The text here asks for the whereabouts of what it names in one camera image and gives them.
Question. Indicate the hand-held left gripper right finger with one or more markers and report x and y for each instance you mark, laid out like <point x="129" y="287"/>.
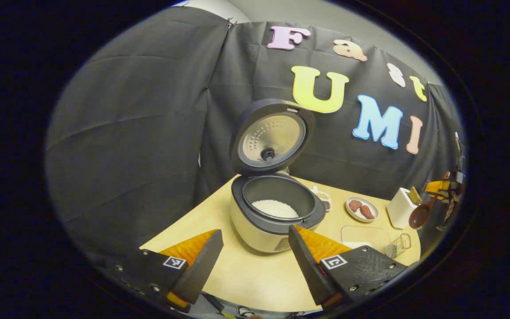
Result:
<point x="308" y="266"/>

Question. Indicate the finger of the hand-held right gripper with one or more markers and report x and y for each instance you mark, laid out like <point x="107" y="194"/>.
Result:
<point x="438" y="189"/>

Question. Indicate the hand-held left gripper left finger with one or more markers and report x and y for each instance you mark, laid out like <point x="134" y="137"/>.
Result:
<point x="202" y="266"/>

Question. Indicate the brown wooden spoon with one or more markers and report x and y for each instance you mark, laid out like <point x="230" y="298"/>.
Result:
<point x="419" y="215"/>

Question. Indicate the grey rice cooker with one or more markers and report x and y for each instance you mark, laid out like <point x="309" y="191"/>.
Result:
<point x="255" y="235"/>

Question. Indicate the white rice heap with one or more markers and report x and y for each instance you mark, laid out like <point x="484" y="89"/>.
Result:
<point x="275" y="209"/>

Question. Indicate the brown toast slice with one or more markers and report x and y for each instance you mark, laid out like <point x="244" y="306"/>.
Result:
<point x="414" y="196"/>

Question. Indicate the white toaster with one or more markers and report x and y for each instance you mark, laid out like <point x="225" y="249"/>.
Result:
<point x="399" y="210"/>

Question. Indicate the clear rectangular tray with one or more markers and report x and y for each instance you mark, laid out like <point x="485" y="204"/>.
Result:
<point x="365" y="235"/>

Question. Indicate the white divided grain dish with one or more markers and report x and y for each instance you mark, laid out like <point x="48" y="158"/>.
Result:
<point x="323" y="199"/>

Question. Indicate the white round plate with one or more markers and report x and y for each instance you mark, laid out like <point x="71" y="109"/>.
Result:
<point x="361" y="218"/>

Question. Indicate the red meat piece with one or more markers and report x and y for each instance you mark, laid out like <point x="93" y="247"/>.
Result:
<point x="367" y="212"/>
<point x="354" y="205"/>

